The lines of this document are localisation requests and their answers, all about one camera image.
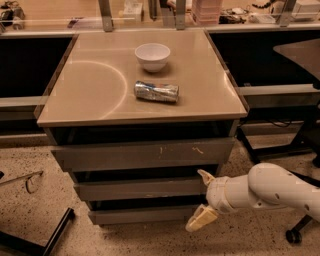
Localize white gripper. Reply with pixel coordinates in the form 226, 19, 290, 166
185, 169, 236, 232

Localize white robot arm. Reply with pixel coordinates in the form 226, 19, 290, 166
186, 163, 320, 232

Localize grey top drawer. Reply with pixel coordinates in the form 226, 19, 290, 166
52, 138, 234, 172

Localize grey drawer cabinet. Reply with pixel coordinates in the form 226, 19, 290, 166
37, 30, 247, 211

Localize crushed silver can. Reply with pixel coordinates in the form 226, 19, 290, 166
134, 81, 179, 103

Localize white bowl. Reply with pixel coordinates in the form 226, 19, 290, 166
135, 43, 171, 73

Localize thin metal rod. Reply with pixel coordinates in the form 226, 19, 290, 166
0, 171, 43, 194

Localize pink stacked trays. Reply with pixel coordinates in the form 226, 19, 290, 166
191, 0, 223, 25

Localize black stand leg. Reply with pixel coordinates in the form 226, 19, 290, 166
0, 208, 75, 256

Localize black table frame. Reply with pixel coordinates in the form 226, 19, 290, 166
237, 128, 312, 164

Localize metal railing post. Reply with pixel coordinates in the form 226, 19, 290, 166
98, 0, 113, 32
276, 0, 296, 27
175, 0, 186, 30

